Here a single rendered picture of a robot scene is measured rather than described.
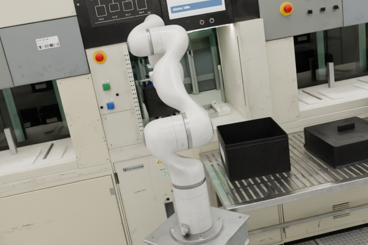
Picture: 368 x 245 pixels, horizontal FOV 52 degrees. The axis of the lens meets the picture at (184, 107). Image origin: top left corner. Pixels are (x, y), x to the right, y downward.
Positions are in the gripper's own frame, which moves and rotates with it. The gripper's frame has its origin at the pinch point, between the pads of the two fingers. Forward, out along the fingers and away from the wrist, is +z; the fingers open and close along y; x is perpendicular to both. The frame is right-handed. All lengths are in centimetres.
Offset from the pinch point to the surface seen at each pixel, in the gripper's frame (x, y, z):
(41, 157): -34, -71, -5
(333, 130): -33, 73, -54
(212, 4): 31.9, 31.7, -20.6
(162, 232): -43, -12, -88
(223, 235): -43, 8, -98
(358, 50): -14, 136, 24
